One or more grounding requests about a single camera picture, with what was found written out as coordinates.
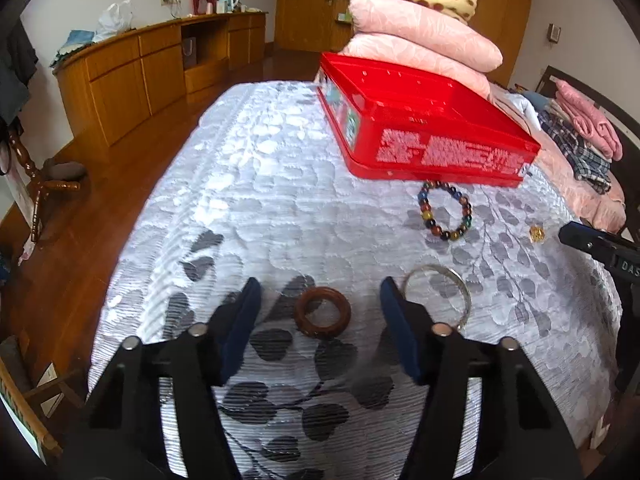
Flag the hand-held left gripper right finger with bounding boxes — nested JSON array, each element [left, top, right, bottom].
[[379, 276, 583, 480]]

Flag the folded pink quilt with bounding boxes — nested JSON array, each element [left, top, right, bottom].
[[341, 35, 493, 98], [347, 0, 503, 72]]

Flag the multicolour bead bracelet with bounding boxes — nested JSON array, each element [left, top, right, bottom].
[[416, 180, 475, 242]]

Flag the wooden wardrobe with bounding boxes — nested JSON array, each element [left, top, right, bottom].
[[275, 0, 536, 86]]

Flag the blue cloth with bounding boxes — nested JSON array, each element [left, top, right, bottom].
[[50, 30, 96, 66]]

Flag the folded pink clothes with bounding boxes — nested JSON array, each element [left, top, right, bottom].
[[554, 80, 623, 161]]

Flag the white plastic bag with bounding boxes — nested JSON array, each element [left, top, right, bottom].
[[95, 0, 135, 41]]

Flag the brown wooden ring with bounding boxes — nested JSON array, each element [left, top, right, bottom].
[[293, 287, 352, 338]]

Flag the wooden chair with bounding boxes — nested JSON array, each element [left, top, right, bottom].
[[0, 335, 86, 461]]

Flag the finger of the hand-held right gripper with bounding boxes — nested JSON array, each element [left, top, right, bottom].
[[558, 221, 640, 281]]

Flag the dark wooden bed frame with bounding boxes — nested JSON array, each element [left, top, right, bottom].
[[535, 65, 640, 241]]

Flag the folded plaid clothes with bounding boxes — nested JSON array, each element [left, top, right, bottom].
[[537, 107, 613, 193]]

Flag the red plastic box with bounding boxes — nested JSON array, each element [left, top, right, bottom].
[[316, 51, 542, 189]]

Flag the dark hanging coats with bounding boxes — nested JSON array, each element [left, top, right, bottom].
[[0, 17, 40, 126]]

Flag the wooden coat rack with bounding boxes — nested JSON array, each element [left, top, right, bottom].
[[0, 125, 81, 243]]

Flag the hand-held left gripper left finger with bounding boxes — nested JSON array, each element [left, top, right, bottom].
[[60, 277, 263, 480]]

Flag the pile of folded clothes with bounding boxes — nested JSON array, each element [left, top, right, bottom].
[[487, 85, 628, 231]]

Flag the silver bangle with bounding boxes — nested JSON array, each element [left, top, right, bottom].
[[401, 265, 473, 331]]

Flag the wooden cabinet desk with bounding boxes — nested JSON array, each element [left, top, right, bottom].
[[52, 11, 268, 148]]

